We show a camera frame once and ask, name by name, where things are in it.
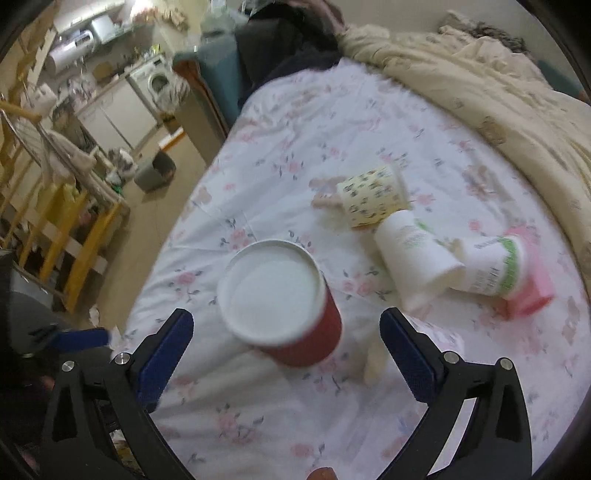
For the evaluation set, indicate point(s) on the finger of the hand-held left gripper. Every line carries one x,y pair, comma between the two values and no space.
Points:
81,339

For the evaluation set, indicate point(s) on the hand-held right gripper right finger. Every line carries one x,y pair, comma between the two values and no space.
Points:
411,357

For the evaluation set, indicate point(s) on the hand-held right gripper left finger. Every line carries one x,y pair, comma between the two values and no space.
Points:
164,357

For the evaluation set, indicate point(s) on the red paper cup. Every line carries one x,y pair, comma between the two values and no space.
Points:
277,295

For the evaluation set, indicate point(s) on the plain white paper cup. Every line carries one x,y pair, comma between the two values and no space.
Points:
413,258

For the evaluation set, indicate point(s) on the white cup with green label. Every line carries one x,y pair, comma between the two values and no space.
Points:
496,267

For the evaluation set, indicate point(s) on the yellow patterned paper cup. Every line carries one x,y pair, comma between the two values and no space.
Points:
371,196

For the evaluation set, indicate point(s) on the yellow wooden rack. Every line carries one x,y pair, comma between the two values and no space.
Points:
60,221

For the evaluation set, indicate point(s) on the grey bin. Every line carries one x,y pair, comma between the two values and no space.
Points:
154,171

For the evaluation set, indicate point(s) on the white cabinet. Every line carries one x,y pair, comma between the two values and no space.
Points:
115,117

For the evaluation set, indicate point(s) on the floral bed sheet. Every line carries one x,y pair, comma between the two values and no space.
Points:
295,138

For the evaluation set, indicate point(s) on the white washing machine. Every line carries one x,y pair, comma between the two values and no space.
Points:
154,83

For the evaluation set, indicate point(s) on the white water heater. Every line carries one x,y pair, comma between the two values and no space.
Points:
69,50

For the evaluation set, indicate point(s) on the teal chair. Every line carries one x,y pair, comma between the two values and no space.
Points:
212,78

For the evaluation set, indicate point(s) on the beige duvet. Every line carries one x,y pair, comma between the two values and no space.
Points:
485,83

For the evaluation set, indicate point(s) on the dark clothing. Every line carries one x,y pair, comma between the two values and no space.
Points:
286,41

